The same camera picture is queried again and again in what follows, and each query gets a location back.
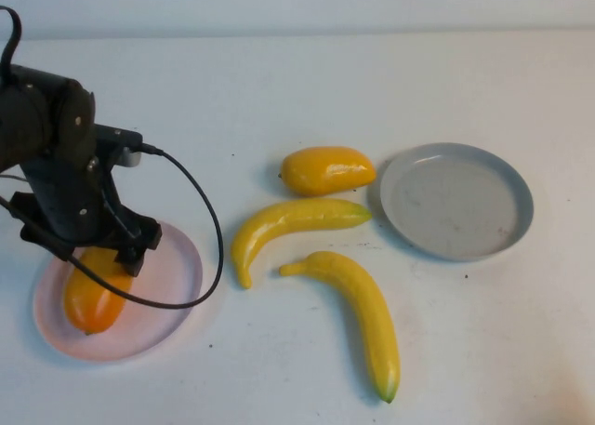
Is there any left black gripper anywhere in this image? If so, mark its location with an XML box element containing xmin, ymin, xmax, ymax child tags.
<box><xmin>8</xmin><ymin>139</ymin><xmax>163</xmax><ymax>278</ymax></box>

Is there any orange-tinted plastic mango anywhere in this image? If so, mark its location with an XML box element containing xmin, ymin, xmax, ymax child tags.
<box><xmin>63</xmin><ymin>246</ymin><xmax>136</xmax><ymax>336</ymax></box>

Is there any strongly curved yellow banana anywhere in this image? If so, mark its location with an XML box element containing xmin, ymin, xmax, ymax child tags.
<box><xmin>231</xmin><ymin>198</ymin><xmax>373</xmax><ymax>290</ymax></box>

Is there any yellow plastic mango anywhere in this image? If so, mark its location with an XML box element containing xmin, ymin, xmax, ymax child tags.
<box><xmin>279</xmin><ymin>146</ymin><xmax>377</xmax><ymax>196</ymax></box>

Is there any long yellow banana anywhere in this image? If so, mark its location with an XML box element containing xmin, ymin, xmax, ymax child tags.
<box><xmin>278</xmin><ymin>250</ymin><xmax>402</xmax><ymax>405</ymax></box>

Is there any pink round plate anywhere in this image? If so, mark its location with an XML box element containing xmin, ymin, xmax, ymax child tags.
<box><xmin>32</xmin><ymin>219</ymin><xmax>205</xmax><ymax>364</ymax></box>

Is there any grey-blue round plate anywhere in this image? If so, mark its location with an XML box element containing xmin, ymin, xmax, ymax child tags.
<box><xmin>379</xmin><ymin>141</ymin><xmax>535</xmax><ymax>262</ymax></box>

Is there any left black camera cable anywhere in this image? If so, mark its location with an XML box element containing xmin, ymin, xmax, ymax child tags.
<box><xmin>0</xmin><ymin>5</ymin><xmax>225</xmax><ymax>311</ymax></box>

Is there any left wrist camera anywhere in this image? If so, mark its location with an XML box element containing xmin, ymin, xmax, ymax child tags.
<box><xmin>95</xmin><ymin>123</ymin><xmax>145</xmax><ymax>168</ymax></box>

